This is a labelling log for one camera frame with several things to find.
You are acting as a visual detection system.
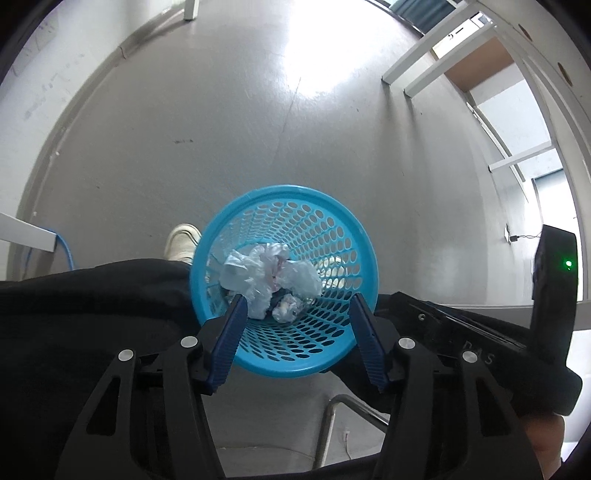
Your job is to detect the blue plastic basket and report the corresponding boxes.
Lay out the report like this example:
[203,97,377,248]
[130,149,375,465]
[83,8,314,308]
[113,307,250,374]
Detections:
[189,185,380,379]

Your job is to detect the blue cable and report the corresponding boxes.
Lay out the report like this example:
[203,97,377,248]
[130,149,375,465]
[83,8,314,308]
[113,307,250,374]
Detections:
[23,233,77,278]

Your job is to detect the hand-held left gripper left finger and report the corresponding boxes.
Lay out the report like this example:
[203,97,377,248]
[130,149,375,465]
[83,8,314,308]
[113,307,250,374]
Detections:
[55,294,250,480]

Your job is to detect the white table edge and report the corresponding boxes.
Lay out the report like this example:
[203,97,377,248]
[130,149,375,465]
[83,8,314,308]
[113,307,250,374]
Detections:
[0,212,58,253]

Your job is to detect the person's right hand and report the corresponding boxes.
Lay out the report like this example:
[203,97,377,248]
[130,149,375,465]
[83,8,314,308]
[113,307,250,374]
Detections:
[522,412,567,463]

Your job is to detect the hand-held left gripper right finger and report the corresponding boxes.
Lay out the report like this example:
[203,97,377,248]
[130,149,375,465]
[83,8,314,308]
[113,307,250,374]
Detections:
[348,294,543,480]

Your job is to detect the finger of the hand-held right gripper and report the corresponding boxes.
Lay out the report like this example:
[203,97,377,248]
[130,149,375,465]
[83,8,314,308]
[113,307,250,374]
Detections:
[375,292,467,357]

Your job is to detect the white and red plastic bag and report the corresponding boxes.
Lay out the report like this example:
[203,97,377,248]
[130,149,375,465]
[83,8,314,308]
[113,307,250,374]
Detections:
[219,244,291,320]

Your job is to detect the teal curtain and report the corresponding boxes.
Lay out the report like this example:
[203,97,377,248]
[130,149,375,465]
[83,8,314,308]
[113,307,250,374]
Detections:
[392,0,459,33]

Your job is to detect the metal frame chair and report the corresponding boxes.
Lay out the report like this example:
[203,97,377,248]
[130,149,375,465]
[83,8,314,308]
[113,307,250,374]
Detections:
[208,394,389,480]

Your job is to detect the white desk frame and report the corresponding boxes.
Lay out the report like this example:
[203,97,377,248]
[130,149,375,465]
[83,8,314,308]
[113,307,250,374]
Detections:
[381,0,591,310]

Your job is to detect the person's black trousers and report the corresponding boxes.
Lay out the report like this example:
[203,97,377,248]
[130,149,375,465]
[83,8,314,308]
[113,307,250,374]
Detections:
[0,259,402,480]

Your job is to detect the wall socket with plug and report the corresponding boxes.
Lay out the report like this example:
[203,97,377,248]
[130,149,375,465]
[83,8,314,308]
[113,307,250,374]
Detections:
[505,224,544,243]

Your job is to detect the person's beige shoe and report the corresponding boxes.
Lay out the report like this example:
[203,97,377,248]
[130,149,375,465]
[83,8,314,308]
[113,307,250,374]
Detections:
[164,224,203,265]

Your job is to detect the patterned paper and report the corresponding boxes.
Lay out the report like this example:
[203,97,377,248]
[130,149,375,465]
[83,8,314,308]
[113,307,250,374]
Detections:
[271,295,305,324]

